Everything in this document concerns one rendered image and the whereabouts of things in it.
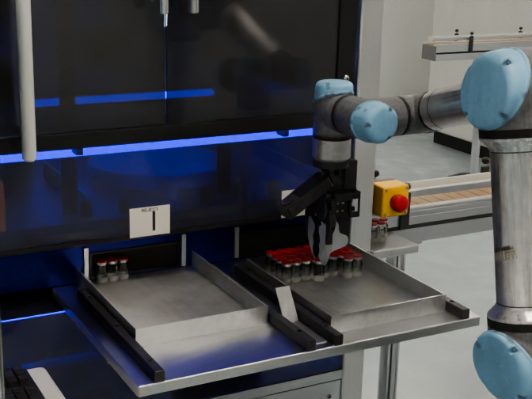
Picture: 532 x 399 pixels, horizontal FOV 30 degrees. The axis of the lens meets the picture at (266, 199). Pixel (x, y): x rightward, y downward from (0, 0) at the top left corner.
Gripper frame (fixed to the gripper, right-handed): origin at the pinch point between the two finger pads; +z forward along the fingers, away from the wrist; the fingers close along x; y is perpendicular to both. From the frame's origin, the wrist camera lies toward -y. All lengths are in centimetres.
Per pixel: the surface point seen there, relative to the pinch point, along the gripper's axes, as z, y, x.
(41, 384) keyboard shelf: 15, -57, -2
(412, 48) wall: 31, 373, 477
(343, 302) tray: 7.1, 1.7, -7.6
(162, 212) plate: -8.3, -27.0, 15.5
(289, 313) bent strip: 5.6, -12.6, -11.2
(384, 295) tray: 7.1, 11.0, -8.1
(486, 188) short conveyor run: 2, 72, 34
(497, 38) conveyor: -1, 293, 288
